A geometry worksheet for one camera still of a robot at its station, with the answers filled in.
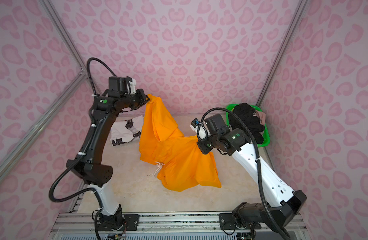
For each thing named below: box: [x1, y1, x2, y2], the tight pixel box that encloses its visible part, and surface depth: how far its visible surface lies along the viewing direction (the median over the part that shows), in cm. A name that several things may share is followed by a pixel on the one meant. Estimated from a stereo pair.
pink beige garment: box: [255, 110, 266, 126], surface depth 106 cm
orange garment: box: [139, 94, 222, 192], surface depth 78 cm
